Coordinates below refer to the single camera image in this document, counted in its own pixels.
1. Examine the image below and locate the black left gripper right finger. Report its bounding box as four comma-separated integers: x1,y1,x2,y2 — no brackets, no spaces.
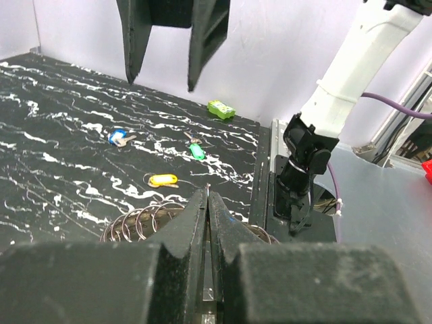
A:
208,192,422,323

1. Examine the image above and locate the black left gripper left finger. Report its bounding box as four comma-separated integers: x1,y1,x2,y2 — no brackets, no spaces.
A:
1,189,207,323

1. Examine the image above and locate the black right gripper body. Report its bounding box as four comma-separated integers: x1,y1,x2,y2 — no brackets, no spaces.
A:
150,0,194,28

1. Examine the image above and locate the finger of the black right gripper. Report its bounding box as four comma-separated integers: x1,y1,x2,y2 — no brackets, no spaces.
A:
188,0,230,92
116,0,152,84

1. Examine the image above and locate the metal key ring disc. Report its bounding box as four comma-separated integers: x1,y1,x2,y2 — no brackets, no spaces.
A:
99,184,281,244

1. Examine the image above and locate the yellow tag key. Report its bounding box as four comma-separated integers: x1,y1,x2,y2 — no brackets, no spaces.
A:
143,173,179,188

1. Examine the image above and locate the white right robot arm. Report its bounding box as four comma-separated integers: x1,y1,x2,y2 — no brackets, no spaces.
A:
117,1,431,235

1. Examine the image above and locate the green toy block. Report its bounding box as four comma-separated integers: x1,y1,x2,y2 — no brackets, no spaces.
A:
207,100,236,120

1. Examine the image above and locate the blue tag key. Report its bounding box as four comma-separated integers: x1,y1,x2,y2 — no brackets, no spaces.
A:
108,129,136,148

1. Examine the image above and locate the green tag key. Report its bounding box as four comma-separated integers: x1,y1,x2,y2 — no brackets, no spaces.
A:
184,132,205,161

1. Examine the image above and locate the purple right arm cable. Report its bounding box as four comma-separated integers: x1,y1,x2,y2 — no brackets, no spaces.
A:
327,91,432,244

